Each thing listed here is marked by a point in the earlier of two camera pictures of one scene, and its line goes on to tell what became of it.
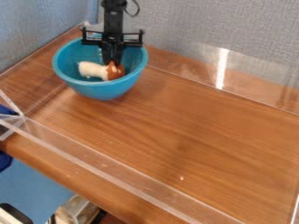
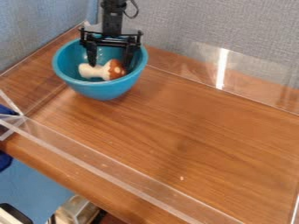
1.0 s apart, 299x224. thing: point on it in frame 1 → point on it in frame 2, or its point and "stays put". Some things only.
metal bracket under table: [77, 211] stays put
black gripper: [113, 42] → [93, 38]
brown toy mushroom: [108, 73] stays put
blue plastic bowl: [73, 52] stays put
